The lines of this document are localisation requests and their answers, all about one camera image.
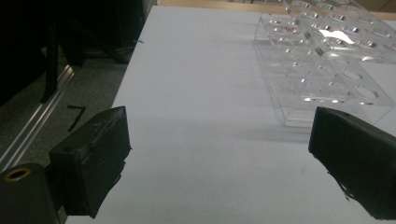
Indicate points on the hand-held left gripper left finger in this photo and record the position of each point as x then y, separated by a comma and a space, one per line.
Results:
93, 155

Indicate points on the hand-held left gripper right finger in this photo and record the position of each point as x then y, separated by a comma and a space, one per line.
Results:
358, 155

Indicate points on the clear acrylic tube rack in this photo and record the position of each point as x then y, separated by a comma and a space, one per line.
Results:
311, 77

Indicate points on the black stand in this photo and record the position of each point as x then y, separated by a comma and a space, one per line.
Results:
51, 62

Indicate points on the white table board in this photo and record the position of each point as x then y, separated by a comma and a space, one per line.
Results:
202, 124

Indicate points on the black curtain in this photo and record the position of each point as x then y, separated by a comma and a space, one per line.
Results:
18, 46

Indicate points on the aluminium floor rail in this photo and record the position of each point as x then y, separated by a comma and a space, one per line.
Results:
34, 124

